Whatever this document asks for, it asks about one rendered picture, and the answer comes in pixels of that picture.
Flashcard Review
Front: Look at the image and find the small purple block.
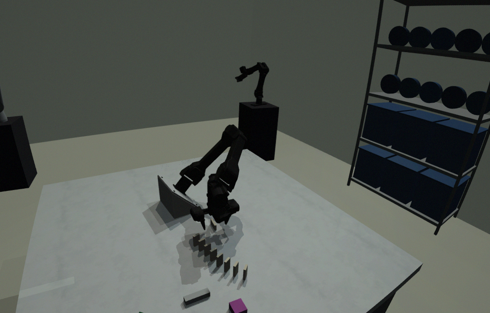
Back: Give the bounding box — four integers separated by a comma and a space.
229, 298, 248, 313

